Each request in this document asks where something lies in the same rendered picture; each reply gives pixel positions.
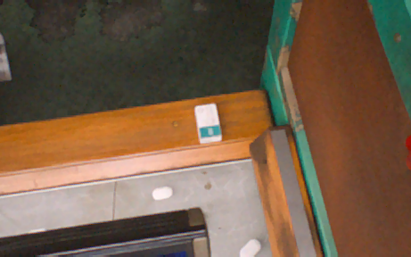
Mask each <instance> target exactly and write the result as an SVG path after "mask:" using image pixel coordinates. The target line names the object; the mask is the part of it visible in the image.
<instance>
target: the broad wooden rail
mask: <svg viewBox="0 0 411 257"><path fill-rule="evenodd" d="M209 104H216V106H217V114H218V120H219V126H220V129H221V133H222V140H218V141H213V142H208V143H203V144H201V141H200V137H199V132H198V128H197V119H196V115H195V106H203V105H209ZM274 126H275V120H274V116H273V113H272V111H271V103H270V101H269V97H268V94H267V91H266V89H260V90H255V91H244V92H238V93H232V94H227V95H217V96H207V97H201V98H195V99H190V100H184V101H174V102H168V103H163V104H153V105H147V106H137V107H131V108H125V109H119V110H114V111H104V112H94V113H89V114H82V115H77V116H66V117H60V118H55V119H50V120H34V121H29V122H23V123H18V124H12V125H7V126H0V196H3V195H12V194H23V193H27V192H33V191H38V190H43V189H54V188H59V187H68V186H74V185H79V184H89V183H94V182H99V181H104V180H109V179H119V178H129V177H134V176H139V175H144V174H154V173H160V172H165V171H171V170H185V169H190V168H195V167H201V166H206V165H216V164H221V163H227V162H236V161H241V160H251V153H250V150H249V147H250V145H251V142H252V141H253V140H255V139H256V138H257V137H258V136H260V135H261V133H263V132H264V131H265V130H266V129H267V128H269V127H274Z"/></svg>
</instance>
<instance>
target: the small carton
mask: <svg viewBox="0 0 411 257"><path fill-rule="evenodd" d="M195 115H196V119H197V128H198V132H199V137H200V141H201V144H203V143H208V142H213V141H218V140H222V133H221V129H220V126H219V120H218V114H217V106H216V104H209V105H203V106H195Z"/></svg>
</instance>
